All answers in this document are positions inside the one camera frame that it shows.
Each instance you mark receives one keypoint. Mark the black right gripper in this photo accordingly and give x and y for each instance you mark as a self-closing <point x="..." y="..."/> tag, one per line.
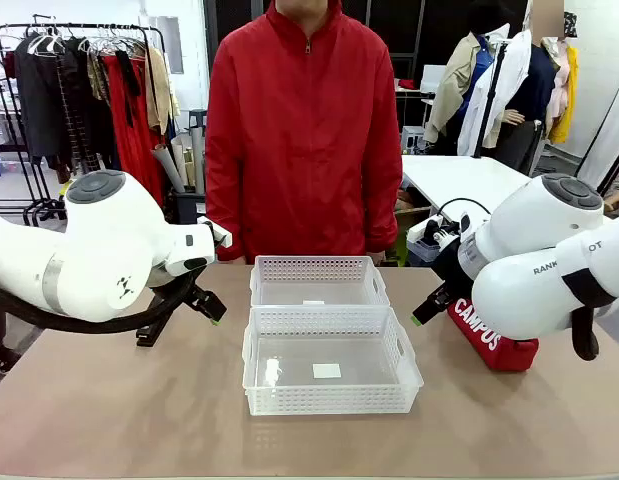
<point x="454" y="270"/>

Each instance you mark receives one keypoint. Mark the red CAMPUS pouch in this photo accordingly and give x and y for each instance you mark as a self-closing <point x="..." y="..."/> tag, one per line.
<point x="509" y="352"/>

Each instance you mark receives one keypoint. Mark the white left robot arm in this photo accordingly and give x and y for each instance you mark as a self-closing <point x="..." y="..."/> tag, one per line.
<point x="114" y="240"/>

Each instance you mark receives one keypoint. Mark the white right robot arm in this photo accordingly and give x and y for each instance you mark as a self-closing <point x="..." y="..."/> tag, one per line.
<point x="529" y="225"/>

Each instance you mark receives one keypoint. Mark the person's left forearm red sleeve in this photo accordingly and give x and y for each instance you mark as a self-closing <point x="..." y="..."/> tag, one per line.
<point x="384" y="210"/>

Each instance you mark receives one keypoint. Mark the person's right forearm red sleeve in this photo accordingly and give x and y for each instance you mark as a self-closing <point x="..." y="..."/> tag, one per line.
<point x="224" y="210"/>

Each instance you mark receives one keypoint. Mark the person's left hand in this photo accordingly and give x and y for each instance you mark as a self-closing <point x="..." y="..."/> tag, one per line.
<point x="379" y="256"/>

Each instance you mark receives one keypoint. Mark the clear plastic storage box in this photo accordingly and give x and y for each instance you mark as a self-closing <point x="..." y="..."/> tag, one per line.
<point x="419" y="252"/>

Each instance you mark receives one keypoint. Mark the grey storage bin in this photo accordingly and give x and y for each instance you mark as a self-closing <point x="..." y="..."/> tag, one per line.
<point x="189" y="207"/>

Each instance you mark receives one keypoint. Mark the white paper label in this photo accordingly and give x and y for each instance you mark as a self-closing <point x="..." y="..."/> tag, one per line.
<point x="327" y="371"/>
<point x="314" y="302"/>

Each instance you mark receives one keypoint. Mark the small white plastic basket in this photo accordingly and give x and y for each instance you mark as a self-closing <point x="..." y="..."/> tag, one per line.
<point x="319" y="272"/>

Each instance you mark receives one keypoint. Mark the white table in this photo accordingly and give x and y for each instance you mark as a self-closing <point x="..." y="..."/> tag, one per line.
<point x="464" y="175"/>

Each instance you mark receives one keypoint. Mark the large white plastic basket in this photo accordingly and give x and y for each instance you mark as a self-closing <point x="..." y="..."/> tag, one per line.
<point x="329" y="400"/>

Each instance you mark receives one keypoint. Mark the white cardboard tube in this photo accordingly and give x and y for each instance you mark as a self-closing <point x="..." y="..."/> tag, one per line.
<point x="198" y="165"/>

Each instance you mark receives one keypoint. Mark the grey paper roll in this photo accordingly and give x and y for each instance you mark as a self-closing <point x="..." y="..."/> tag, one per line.
<point x="166" y="167"/>

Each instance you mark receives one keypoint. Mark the person in red jacket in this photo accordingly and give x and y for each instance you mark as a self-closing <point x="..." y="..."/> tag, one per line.
<point x="304" y="150"/>

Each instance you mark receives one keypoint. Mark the yellow cloth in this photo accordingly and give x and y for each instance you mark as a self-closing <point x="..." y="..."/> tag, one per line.
<point x="66" y="189"/>

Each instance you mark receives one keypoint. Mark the grey metal stool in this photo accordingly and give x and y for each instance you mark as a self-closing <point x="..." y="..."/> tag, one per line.
<point x="198" y="120"/>

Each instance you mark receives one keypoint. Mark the red dress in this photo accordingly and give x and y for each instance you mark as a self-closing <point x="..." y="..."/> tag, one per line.
<point x="134" y="125"/>

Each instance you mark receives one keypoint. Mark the black stand pole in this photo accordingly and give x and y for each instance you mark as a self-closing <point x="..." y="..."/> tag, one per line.
<point x="491" y="95"/>

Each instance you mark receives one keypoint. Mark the mannequin in beige coat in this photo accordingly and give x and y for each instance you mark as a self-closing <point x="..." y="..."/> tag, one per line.
<point x="449" y="85"/>

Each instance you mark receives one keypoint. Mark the beige hanging garment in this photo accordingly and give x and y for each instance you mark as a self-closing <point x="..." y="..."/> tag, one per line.
<point x="159" y="85"/>

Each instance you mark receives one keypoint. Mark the white shirt on stand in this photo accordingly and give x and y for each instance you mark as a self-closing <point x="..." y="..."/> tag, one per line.
<point x="509" y="80"/>

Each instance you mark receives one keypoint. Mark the mannequin in navy top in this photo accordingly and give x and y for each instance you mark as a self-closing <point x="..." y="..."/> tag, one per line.
<point x="539" y="85"/>

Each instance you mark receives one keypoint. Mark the black clothes rack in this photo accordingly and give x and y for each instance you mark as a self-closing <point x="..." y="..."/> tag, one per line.
<point x="19" y="150"/>

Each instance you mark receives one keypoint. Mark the yellow hanging garment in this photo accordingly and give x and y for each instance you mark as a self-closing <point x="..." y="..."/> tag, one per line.
<point x="569" y="100"/>

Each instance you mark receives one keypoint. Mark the white reflector panel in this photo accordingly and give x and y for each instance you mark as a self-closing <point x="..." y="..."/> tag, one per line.
<point x="609" y="130"/>

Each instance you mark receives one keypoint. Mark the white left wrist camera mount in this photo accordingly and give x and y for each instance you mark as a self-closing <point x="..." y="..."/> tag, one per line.
<point x="219" y="235"/>

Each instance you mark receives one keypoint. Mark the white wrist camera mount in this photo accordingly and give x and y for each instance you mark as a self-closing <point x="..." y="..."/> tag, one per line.
<point x="219" y="235"/>
<point x="446" y="235"/>

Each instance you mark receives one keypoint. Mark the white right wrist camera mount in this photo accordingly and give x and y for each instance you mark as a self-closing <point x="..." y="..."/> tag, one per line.
<point x="446" y="235"/>

